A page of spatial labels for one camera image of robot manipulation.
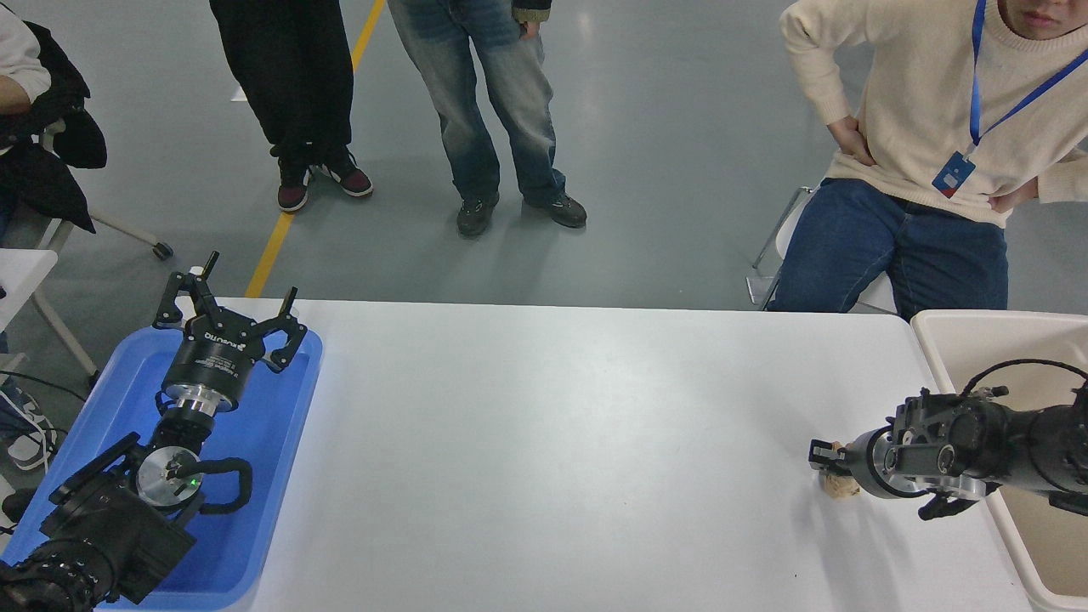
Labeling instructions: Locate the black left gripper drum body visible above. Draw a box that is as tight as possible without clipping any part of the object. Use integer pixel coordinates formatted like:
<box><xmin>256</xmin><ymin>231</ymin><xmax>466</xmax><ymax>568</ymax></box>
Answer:
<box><xmin>161</xmin><ymin>313</ymin><xmax>258</xmax><ymax>399</ymax></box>

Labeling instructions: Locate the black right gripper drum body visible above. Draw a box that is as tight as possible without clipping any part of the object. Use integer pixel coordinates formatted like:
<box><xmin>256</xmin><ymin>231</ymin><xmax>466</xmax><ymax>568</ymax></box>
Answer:
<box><xmin>843</xmin><ymin>429</ymin><xmax>873</xmax><ymax>499</ymax></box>

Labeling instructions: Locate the tan paper ball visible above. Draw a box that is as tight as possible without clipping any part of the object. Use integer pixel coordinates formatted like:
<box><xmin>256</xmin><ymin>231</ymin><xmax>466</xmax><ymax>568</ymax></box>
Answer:
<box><xmin>818</xmin><ymin>439</ymin><xmax>861</xmax><ymax>502</ymax></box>

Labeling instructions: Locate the person's right hand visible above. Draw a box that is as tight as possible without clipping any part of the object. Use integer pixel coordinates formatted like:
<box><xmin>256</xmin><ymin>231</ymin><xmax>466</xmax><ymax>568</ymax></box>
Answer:
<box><xmin>829</xmin><ymin>112</ymin><xmax>877</xmax><ymax>167</ymax></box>

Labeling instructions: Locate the grey chair with castor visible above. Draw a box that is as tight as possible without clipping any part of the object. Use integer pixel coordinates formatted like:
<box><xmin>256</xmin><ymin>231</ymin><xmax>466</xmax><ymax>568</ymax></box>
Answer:
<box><xmin>34</xmin><ymin>119</ymin><xmax>174</xmax><ymax>261</ymax></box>

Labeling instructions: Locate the blue plastic tray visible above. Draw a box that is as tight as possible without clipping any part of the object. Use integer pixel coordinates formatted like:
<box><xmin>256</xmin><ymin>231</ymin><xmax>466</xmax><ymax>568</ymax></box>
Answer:
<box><xmin>0</xmin><ymin>327</ymin><xmax>324</xmax><ymax>611</ymax></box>

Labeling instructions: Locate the black jacket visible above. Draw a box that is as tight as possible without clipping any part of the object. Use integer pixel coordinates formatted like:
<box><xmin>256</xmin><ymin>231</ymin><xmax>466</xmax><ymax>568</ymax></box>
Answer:
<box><xmin>0</xmin><ymin>21</ymin><xmax>108</xmax><ymax>235</ymax></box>

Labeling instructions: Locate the person's foot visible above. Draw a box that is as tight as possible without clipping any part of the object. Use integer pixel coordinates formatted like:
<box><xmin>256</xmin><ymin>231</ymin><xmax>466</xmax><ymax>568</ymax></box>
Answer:
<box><xmin>7</xmin><ymin>406</ymin><xmax>59</xmax><ymax>473</ymax></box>

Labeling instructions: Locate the large pale bin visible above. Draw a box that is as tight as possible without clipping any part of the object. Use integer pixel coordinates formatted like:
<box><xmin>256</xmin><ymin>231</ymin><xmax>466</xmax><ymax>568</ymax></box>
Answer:
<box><xmin>909</xmin><ymin>309</ymin><xmax>1088</xmax><ymax>612</ymax></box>

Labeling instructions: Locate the person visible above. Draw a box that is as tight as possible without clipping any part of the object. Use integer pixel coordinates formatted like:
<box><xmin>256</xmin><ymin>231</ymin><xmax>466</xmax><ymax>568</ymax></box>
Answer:
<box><xmin>387</xmin><ymin>0</ymin><xmax>588</xmax><ymax>238</ymax></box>
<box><xmin>765</xmin><ymin>0</ymin><xmax>1088</xmax><ymax>322</ymax></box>
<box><xmin>0</xmin><ymin>4</ymin><xmax>52</xmax><ymax>116</ymax></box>
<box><xmin>209</xmin><ymin>0</ymin><xmax>375</xmax><ymax>213</ymax></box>

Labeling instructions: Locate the thin black cable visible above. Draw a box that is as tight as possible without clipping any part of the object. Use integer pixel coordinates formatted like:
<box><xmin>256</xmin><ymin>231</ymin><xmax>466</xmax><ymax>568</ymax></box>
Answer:
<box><xmin>0</xmin><ymin>371</ymin><xmax>88</xmax><ymax>405</ymax></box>

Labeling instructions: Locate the white chair with metal frame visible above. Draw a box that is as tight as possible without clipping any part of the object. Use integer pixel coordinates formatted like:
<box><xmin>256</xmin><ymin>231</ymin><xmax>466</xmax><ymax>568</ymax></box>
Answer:
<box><xmin>746</xmin><ymin>183</ymin><xmax>900</xmax><ymax>317</ymax></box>

